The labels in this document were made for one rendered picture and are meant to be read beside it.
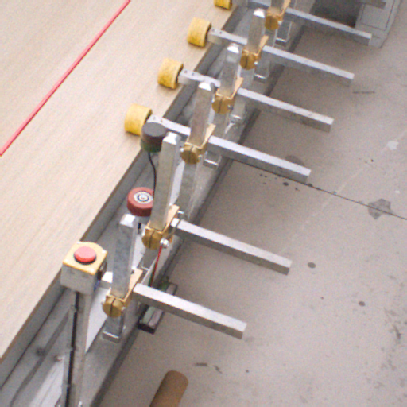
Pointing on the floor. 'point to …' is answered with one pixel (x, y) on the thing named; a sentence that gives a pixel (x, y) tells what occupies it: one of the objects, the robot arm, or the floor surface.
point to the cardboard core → (170, 389)
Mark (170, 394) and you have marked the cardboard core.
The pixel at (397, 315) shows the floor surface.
